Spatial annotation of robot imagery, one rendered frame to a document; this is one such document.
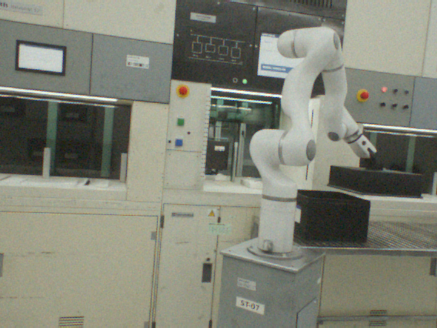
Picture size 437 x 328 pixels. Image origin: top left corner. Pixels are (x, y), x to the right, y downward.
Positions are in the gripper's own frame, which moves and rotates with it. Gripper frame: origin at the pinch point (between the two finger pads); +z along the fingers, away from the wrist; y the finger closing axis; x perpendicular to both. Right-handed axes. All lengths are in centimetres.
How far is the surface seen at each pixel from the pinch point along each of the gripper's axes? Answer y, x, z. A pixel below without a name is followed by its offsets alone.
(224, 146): 92, 31, -32
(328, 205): -13.4, 31.6, -6.7
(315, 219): -13.1, 39.3, -6.5
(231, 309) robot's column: -32, 85, -14
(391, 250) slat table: -23.0, 25.5, 20.4
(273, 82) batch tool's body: 39, 0, -51
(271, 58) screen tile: 39, -7, -61
